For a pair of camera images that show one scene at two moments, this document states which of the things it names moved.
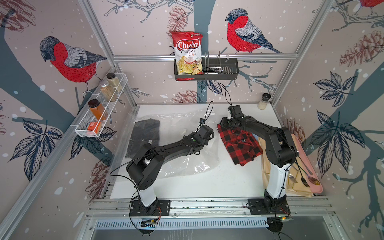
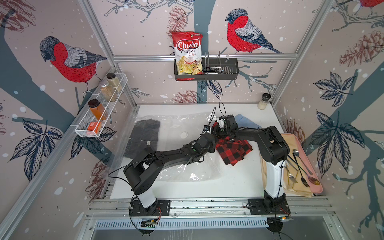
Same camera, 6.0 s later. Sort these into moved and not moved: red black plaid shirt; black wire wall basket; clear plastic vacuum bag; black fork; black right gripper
Moved: red black plaid shirt; black right gripper
Not moved: clear plastic vacuum bag; black wire wall basket; black fork
